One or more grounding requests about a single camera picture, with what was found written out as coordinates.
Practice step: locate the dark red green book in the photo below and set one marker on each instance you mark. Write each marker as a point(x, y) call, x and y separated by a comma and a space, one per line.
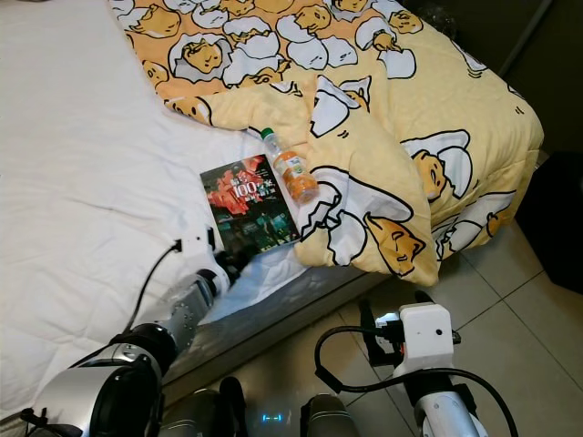
point(241, 205)

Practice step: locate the clear bottle with orange label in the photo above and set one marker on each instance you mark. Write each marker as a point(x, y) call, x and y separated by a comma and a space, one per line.
point(291, 168)

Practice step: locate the yellow egg cartoon blanket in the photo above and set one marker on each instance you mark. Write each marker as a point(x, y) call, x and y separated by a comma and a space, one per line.
point(446, 91)

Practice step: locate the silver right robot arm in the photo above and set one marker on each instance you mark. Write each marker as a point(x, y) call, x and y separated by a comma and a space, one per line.
point(455, 410)

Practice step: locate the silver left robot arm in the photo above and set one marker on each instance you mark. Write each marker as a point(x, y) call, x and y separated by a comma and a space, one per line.
point(187, 305)

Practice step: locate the dark robot right leg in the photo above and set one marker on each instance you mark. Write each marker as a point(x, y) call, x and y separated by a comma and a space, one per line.
point(332, 419)

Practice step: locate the dark robot leg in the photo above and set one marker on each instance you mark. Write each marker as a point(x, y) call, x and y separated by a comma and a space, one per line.
point(332, 419)
point(209, 410)

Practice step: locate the dark robot left leg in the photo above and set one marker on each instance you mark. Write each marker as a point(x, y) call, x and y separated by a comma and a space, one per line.
point(209, 410)

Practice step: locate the white sheeted bed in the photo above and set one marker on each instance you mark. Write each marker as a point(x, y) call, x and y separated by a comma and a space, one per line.
point(91, 137)

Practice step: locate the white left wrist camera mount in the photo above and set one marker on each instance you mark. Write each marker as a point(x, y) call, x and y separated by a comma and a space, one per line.
point(198, 248)

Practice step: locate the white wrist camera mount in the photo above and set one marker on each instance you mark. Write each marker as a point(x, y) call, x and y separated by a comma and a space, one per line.
point(428, 337)
point(198, 248)

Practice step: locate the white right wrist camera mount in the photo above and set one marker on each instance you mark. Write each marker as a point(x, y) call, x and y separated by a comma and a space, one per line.
point(428, 337)

